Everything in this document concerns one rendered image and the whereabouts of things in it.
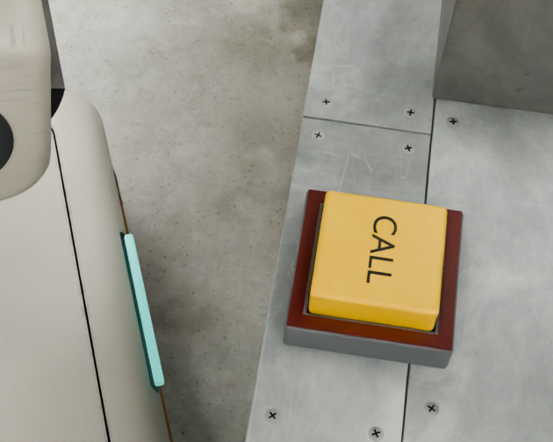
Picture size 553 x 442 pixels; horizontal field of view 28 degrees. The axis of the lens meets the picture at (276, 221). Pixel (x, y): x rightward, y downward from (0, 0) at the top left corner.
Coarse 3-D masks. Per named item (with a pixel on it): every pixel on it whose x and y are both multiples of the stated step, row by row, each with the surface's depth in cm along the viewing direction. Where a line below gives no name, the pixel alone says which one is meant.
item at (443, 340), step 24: (312, 192) 56; (312, 216) 55; (456, 216) 55; (312, 240) 54; (456, 240) 54; (456, 264) 54; (288, 312) 52; (360, 336) 52; (384, 336) 52; (408, 336) 52; (432, 336) 52
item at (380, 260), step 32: (352, 224) 53; (384, 224) 53; (416, 224) 53; (320, 256) 52; (352, 256) 52; (384, 256) 52; (416, 256) 52; (320, 288) 51; (352, 288) 51; (384, 288) 51; (416, 288) 51; (384, 320) 52; (416, 320) 51
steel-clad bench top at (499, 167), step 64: (384, 0) 66; (320, 64) 63; (384, 64) 63; (320, 128) 60; (384, 128) 61; (448, 128) 61; (512, 128) 61; (384, 192) 58; (448, 192) 58; (512, 192) 59; (512, 256) 56; (512, 320) 54; (256, 384) 52; (320, 384) 52; (384, 384) 52; (448, 384) 53; (512, 384) 53
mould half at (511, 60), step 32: (448, 0) 60; (480, 0) 55; (512, 0) 54; (544, 0) 54; (448, 32) 57; (480, 32) 57; (512, 32) 56; (544, 32) 56; (448, 64) 59; (480, 64) 59; (512, 64) 58; (544, 64) 58; (448, 96) 61; (480, 96) 61; (512, 96) 61; (544, 96) 60
